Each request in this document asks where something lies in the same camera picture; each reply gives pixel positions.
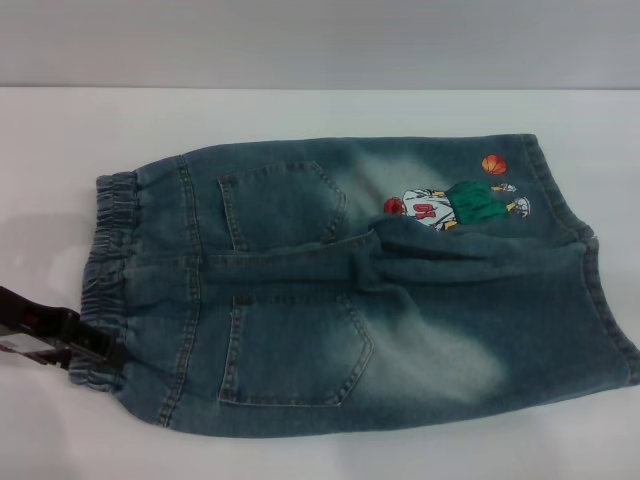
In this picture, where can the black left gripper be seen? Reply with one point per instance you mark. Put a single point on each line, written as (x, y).
(30, 327)

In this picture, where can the blue denim shorts with print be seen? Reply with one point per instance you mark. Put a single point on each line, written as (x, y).
(320, 320)

